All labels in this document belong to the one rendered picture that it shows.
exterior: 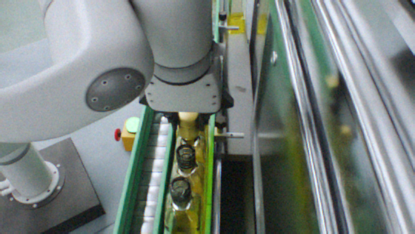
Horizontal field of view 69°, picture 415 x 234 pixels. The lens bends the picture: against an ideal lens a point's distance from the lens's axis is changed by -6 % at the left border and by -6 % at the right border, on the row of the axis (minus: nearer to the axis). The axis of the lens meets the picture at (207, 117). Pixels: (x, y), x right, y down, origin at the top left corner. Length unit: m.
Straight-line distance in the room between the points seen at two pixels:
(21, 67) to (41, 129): 1.21
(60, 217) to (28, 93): 0.65
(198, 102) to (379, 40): 0.25
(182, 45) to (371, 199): 0.21
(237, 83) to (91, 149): 0.49
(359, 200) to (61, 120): 0.20
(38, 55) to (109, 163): 0.67
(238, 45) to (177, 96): 0.74
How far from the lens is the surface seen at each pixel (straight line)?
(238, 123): 0.86
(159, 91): 0.40
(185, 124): 0.49
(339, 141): 0.23
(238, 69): 1.03
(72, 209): 0.86
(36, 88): 0.23
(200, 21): 0.29
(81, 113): 0.25
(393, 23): 0.22
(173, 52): 0.31
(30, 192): 0.89
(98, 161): 0.99
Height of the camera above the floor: 1.53
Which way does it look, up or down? 48 degrees down
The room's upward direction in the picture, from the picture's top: straight up
